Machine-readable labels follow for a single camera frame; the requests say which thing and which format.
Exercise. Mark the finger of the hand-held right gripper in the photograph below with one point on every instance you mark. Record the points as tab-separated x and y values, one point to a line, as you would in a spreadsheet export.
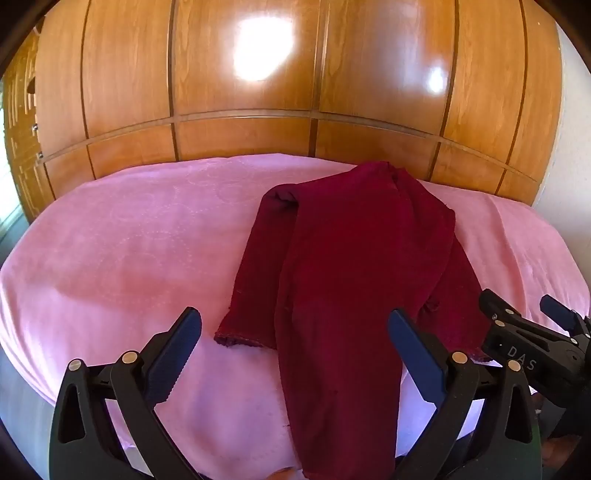
512	341
558	311

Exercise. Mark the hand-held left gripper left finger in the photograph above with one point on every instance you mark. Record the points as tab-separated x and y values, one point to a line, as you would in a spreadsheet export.
178	350

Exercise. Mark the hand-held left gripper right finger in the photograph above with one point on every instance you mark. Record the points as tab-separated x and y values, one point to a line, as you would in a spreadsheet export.
415	355

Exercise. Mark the dark red garment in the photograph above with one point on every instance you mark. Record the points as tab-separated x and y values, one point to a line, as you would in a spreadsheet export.
346	277

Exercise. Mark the pink bed sheet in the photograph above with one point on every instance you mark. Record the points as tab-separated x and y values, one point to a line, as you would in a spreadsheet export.
115	254

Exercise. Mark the carved wooden cabinet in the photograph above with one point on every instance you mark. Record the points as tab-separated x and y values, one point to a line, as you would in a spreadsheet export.
23	138

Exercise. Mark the wooden wardrobe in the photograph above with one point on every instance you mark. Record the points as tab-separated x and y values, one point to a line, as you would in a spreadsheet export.
207	69

